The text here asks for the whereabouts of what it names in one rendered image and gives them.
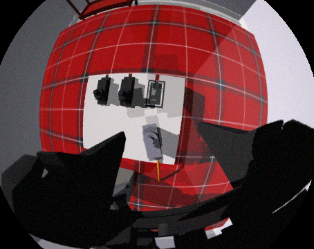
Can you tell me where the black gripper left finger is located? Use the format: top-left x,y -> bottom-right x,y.
37,132 -> 126,210

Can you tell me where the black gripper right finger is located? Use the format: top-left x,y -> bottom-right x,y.
198,120 -> 284,188

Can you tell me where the grey micro servo with orange cable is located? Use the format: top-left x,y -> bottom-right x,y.
142,124 -> 163,182

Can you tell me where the white rectangular deck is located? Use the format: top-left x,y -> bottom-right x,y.
83,73 -> 185,165

